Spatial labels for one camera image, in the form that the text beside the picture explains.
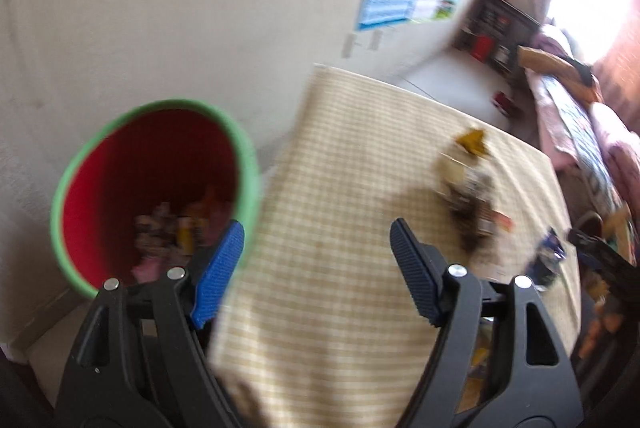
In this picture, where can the dark brown wrapper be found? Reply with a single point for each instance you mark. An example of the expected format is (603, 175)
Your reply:
(472, 218)

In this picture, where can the sofa with pink cushions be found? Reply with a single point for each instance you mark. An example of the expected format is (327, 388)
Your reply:
(565, 137)

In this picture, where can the pink wrapper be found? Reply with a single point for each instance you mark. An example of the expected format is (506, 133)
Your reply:
(147, 269)

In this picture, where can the red container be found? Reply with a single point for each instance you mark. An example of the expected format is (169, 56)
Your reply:
(482, 48)

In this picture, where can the red bin with green rim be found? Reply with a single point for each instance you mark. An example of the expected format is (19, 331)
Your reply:
(150, 157)

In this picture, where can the dark metal shelf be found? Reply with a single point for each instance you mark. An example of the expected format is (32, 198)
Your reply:
(500, 22)

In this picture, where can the white and yellow wrapper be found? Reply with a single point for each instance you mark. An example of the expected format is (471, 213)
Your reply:
(455, 170)

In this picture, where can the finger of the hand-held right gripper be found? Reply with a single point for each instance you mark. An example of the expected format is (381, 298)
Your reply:
(600, 255)

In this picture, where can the red shoe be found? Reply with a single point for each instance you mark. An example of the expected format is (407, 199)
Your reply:
(500, 99)
(512, 107)

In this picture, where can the tan pillow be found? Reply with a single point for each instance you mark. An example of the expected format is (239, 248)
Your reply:
(545, 60)

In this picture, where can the dark cloth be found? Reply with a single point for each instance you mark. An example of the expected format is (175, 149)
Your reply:
(585, 72)

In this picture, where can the pink blanket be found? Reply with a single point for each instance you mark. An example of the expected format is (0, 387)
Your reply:
(617, 147)

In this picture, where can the dark brown round object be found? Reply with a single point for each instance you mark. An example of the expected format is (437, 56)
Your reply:
(586, 220)

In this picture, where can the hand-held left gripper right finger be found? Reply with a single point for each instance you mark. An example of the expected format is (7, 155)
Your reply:
(412, 268)

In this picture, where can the blue wrapper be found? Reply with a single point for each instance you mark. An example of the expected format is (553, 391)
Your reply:
(547, 253)

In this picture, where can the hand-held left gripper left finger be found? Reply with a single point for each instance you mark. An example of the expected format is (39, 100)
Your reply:
(220, 273)

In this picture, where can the floral chair cushion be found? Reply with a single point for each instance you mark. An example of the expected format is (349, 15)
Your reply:
(605, 323)

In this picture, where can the beige checked tablecloth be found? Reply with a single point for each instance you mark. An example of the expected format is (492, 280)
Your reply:
(350, 208)

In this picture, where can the pink pillow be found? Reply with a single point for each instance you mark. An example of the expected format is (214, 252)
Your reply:
(555, 40)

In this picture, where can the yellow packet with brown dots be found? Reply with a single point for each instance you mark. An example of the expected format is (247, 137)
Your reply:
(472, 141)

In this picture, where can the blue checked quilt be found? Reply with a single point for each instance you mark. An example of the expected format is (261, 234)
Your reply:
(580, 142)

